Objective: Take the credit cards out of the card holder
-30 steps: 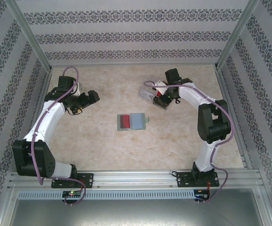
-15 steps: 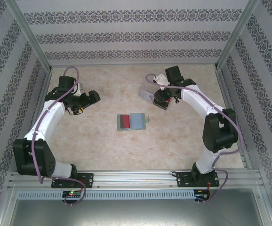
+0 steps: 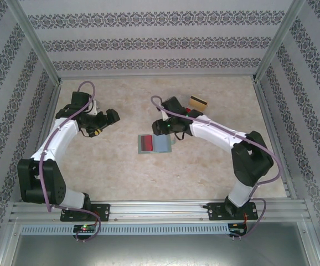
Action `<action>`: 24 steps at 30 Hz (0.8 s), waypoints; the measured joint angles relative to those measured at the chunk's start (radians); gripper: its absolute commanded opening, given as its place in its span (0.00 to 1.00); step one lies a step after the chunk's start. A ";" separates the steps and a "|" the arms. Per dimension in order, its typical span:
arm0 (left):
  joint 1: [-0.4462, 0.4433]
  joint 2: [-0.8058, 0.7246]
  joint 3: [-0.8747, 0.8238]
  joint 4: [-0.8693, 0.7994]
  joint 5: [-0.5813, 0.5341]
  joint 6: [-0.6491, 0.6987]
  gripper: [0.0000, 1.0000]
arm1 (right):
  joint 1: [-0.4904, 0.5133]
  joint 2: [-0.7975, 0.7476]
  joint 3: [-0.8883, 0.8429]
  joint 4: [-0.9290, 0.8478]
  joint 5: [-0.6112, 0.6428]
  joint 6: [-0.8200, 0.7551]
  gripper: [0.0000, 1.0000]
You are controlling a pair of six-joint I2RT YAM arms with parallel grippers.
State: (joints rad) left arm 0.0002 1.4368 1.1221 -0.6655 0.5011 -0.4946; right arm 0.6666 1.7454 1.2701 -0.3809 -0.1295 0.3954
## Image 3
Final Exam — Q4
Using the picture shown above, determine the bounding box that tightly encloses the sage green card holder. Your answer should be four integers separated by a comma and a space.
137, 134, 177, 155

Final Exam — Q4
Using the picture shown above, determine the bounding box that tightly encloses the tan card with black stripe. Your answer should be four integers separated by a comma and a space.
188, 95, 210, 112

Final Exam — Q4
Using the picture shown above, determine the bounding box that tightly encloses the red card with dark stripe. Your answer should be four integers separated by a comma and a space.
140, 135, 154, 152

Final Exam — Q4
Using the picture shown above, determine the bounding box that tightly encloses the grey metal sheet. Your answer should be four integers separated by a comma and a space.
10, 234, 320, 266

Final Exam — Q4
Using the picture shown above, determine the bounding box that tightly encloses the aluminium side rail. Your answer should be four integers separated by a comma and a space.
251, 80, 298, 200
20, 81, 64, 203

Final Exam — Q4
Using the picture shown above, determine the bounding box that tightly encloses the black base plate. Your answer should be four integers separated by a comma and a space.
60, 203, 111, 222
207, 202, 257, 222

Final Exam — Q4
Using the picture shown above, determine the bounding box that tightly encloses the aluminium mounting rail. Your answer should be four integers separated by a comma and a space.
9, 201, 312, 224

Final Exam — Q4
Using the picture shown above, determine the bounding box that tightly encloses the purple cable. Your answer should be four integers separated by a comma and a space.
151, 95, 284, 239
39, 80, 101, 242

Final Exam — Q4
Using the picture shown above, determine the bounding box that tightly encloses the aluminium frame post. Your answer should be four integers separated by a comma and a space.
3, 0, 64, 85
251, 0, 307, 84

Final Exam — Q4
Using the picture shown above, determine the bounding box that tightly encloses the slotted grey cable duct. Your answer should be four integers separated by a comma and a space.
20, 223, 230, 236

